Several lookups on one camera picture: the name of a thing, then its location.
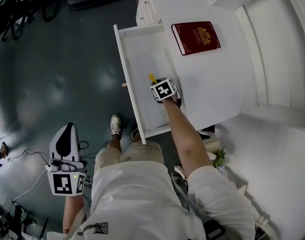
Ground person's white shirt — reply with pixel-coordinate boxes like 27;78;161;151
47;159;257;240

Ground person's right shoe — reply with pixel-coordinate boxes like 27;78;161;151
130;126;141;141

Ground white black sneaker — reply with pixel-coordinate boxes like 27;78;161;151
174;164;188;183

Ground person's shoe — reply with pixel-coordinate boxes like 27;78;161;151
110;113;122;138
130;126;141;141

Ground person's beige shorts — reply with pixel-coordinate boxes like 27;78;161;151
94;140;166;171

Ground black white shoe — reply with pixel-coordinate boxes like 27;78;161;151
197;129;216;142

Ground person's left shoe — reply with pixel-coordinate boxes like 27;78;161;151
110;113;122;138

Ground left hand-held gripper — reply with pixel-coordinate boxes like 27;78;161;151
45;122;88;197

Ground dark red hardcover book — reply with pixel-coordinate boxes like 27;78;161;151
171;20;222;57

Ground person's right forearm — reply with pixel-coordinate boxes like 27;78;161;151
162;97;215;179

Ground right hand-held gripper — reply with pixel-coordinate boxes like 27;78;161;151
149;76;182;108

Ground person's left forearm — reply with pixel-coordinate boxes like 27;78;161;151
62;195;85;235

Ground white cable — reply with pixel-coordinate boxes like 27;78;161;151
12;174;49;202

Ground white drawer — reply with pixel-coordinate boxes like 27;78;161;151
113;23;184;146

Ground black office chair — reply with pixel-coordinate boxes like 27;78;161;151
0;0;63;43

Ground grey shoulder strap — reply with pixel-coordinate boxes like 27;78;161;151
170;175;227;240

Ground white desk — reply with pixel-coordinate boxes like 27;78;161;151
135;0;259;139

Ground white flower potted plant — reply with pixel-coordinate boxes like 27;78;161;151
212;147;230;171

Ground white shelf unit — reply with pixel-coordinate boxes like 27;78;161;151
200;0;305;133

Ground person's left leg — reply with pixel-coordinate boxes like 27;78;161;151
107;133;123;153

